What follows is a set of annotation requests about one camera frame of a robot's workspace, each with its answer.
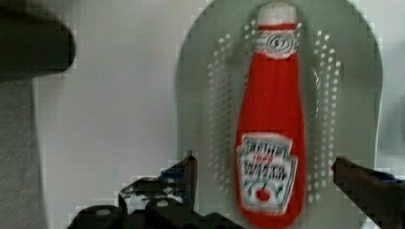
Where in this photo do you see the green strainer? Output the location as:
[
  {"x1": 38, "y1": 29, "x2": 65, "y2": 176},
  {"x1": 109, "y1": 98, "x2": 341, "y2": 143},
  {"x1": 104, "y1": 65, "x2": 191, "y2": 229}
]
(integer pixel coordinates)
[{"x1": 176, "y1": 0, "x2": 382, "y2": 229}]

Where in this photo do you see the red plush ketchup bottle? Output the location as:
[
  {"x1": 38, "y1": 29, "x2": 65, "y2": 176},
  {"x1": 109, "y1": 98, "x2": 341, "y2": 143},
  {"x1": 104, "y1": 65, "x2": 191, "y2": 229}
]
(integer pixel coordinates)
[{"x1": 235, "y1": 1, "x2": 306, "y2": 229}]

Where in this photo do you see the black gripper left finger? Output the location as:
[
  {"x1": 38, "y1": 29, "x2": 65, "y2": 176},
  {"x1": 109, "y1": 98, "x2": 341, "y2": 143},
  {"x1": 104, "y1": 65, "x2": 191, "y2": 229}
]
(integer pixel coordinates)
[{"x1": 67, "y1": 153, "x2": 245, "y2": 229}]

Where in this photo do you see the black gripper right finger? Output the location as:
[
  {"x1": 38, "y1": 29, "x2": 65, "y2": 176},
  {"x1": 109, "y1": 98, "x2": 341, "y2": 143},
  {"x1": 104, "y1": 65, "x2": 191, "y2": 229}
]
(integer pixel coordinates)
[{"x1": 330, "y1": 156, "x2": 405, "y2": 229}]

